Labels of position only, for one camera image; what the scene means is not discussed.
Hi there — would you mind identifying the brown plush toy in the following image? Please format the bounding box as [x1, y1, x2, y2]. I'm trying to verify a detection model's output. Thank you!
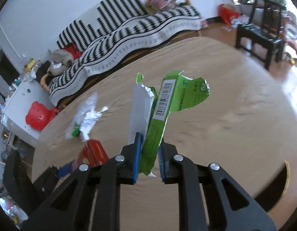
[47, 49, 74, 77]

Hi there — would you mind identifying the red bear plastic stool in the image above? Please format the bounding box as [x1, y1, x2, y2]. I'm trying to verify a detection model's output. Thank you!
[25, 101, 61, 131]

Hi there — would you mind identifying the black wooden chair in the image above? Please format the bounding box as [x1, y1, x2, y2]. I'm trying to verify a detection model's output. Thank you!
[235, 0, 286, 70]

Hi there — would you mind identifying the white cabinet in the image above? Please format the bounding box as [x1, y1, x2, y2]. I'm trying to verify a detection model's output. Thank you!
[1, 80, 53, 146]

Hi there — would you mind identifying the yellow item on cabinet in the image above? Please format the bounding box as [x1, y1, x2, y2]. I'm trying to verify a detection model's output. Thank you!
[24, 58, 36, 73]

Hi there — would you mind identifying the red cardboard box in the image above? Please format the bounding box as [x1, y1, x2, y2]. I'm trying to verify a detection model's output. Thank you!
[76, 139, 109, 167]

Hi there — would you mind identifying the red bag on floor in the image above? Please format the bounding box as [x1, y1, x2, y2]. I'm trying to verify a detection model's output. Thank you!
[217, 4, 240, 24]

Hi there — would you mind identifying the pink floral pillow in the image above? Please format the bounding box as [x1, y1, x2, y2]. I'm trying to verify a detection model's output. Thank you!
[140, 0, 178, 15]

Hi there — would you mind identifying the black white striped sofa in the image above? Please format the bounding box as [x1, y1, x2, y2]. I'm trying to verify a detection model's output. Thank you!
[49, 0, 202, 105]

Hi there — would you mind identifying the torn green white carton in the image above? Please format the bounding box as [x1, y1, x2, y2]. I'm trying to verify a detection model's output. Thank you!
[128, 71, 210, 175]

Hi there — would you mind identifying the pink toy ride-on car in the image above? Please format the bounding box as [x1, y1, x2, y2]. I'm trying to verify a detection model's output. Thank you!
[282, 11, 297, 56]

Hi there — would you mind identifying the red cushion on sofa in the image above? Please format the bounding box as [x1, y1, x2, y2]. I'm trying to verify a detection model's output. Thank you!
[63, 43, 82, 60]

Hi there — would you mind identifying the clear plastic bag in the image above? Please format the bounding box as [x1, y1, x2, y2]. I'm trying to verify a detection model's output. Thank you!
[65, 92, 108, 142]

